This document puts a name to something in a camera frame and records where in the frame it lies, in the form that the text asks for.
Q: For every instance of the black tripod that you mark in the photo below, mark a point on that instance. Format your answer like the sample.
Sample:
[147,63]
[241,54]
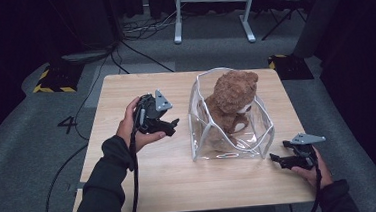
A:
[284,12]

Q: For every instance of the person's right hand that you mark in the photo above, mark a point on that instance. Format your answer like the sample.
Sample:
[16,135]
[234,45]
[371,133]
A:
[319,173]

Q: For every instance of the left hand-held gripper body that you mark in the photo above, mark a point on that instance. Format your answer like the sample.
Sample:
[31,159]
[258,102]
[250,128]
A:
[151,110]

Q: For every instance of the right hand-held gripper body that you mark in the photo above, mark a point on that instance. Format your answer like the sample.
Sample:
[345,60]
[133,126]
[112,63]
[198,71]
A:
[304,148]

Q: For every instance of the person's left hand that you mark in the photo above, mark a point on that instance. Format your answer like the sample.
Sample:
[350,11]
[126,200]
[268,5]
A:
[127,128]

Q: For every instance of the grey pillar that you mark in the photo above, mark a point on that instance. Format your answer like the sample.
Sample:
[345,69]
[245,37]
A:
[320,16]

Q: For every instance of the black yellow striped base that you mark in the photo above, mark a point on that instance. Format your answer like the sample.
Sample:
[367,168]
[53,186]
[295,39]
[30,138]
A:
[290,67]
[57,78]

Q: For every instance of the clear plastic bag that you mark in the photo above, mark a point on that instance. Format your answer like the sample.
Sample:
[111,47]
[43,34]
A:
[249,145]

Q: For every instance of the brown teddy bear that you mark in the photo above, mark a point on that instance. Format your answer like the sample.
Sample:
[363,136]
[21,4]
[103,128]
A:
[232,96]

